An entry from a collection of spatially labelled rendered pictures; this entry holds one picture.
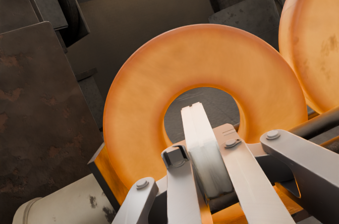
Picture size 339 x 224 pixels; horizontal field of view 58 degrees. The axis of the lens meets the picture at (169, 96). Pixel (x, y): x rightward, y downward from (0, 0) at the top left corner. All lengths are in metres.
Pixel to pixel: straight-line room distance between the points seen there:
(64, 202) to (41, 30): 0.28
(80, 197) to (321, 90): 0.20
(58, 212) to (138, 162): 0.07
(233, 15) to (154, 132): 2.42
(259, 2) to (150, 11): 5.29
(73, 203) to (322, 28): 0.23
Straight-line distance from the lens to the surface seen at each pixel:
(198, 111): 0.19
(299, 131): 0.23
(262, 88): 0.23
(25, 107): 0.46
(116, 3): 7.41
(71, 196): 0.27
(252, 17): 2.63
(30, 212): 0.29
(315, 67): 0.24
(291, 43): 0.24
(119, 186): 0.25
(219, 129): 0.18
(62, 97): 0.47
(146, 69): 0.22
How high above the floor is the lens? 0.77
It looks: 9 degrees down
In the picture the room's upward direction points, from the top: 22 degrees counter-clockwise
